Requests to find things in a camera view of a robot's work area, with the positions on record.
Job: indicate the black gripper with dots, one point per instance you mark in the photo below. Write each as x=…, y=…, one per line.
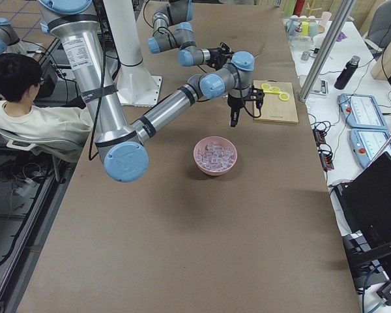
x=219, y=57
x=234, y=104

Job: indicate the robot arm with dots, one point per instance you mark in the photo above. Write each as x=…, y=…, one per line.
x=172, y=30
x=120, y=131

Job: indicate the pile of clear ice cubes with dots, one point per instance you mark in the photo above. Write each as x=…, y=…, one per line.
x=215, y=157

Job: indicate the bamboo cutting board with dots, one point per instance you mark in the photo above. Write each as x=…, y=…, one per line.
x=274, y=109

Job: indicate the yellow lemon slice one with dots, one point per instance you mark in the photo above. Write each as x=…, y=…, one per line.
x=266, y=86

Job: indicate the pink bowl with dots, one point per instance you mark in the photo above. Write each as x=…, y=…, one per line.
x=201, y=143

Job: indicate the yellow plastic knife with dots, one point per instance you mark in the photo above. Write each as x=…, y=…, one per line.
x=269, y=92

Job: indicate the yellow lemon slice two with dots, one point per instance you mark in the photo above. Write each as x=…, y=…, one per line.
x=275, y=88

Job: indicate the yellow lemon slice three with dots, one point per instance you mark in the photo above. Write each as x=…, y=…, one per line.
x=284, y=96

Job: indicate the white digital scale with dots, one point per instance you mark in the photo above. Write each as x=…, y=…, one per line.
x=320, y=88

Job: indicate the yellow cup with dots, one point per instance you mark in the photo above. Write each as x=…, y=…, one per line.
x=304, y=28

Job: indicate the black water bottle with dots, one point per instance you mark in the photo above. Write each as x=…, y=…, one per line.
x=347, y=72

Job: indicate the blue teach pendant far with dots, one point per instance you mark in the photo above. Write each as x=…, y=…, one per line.
x=361, y=111

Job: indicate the blue teach pendant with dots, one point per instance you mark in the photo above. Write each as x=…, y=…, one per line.
x=361, y=111
x=366, y=143

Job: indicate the blue teach pendant near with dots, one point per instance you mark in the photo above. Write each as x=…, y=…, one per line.
x=366, y=143

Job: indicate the black monitor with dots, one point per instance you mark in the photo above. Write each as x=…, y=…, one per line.
x=368, y=202

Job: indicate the grey office chair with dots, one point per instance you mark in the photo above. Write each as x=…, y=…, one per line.
x=379, y=34

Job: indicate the seated person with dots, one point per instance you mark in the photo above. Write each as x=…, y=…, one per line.
x=20, y=81

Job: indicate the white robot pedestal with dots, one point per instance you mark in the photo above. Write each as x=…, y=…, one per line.
x=135, y=85

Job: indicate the aluminium frame post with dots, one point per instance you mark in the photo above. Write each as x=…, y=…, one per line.
x=330, y=38

